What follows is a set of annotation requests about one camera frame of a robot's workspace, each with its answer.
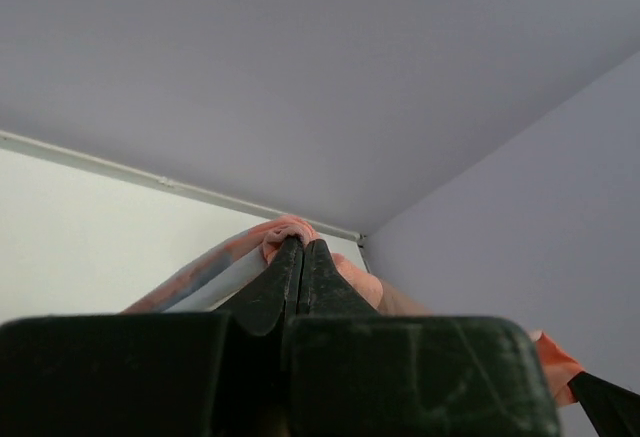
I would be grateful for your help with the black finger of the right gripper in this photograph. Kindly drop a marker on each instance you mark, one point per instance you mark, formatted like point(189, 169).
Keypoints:
point(612, 410)

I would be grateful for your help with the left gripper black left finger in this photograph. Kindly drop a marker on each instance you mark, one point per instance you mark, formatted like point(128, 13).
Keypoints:
point(259, 307)

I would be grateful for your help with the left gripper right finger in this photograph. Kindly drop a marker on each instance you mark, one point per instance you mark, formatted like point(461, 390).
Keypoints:
point(323, 292)

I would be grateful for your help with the aluminium table edge rail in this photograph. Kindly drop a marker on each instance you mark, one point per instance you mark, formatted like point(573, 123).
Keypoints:
point(73, 214)

